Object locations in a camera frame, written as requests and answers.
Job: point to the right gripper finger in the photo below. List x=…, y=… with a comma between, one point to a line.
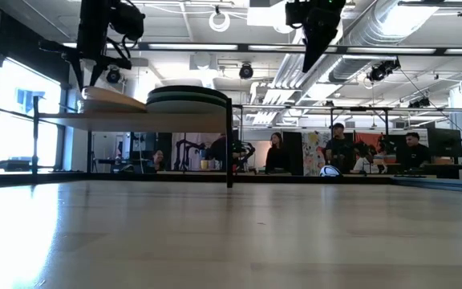
x=315, y=44

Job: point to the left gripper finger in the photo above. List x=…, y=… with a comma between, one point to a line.
x=96, y=70
x=78, y=70

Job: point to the sage green plate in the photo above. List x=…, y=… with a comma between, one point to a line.
x=185, y=98

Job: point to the background black robot arm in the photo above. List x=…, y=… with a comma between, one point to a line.
x=191, y=143
x=244, y=152
x=369, y=148

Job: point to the black ceiling spotlight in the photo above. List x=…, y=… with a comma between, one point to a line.
x=113, y=76
x=246, y=72

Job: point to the black track light cluster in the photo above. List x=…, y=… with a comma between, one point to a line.
x=419, y=103
x=381, y=71

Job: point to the large bright window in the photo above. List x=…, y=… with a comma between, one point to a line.
x=18, y=132

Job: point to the overhead led light bar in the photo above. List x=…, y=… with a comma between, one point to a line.
x=195, y=47

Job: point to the floral poster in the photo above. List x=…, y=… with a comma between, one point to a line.
x=313, y=150

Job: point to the person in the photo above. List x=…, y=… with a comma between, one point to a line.
x=277, y=156
x=159, y=158
x=415, y=154
x=337, y=148
x=218, y=149

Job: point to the black upright panel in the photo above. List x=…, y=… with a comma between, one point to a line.
x=296, y=150

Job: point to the orange cloth backdrop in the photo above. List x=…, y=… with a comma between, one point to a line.
x=369, y=138

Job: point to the black computer monitor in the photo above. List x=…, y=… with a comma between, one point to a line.
x=395, y=144
x=444, y=142

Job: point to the black white ball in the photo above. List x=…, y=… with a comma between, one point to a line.
x=330, y=172

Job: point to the blue flat pad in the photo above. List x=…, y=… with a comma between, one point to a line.
x=447, y=185

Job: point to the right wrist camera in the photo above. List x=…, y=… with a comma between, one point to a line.
x=297, y=14

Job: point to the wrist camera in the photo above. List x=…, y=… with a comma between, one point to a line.
x=128, y=20
x=297, y=14

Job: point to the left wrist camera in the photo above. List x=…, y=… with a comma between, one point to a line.
x=128, y=20

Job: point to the silver ventilation duct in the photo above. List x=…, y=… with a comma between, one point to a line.
x=371, y=36

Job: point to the wood-top black-frame shelf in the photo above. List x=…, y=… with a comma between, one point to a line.
x=134, y=122

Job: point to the background black metal frame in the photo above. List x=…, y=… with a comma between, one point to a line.
x=359, y=108

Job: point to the black metal rig frame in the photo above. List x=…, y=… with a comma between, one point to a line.
x=134, y=177

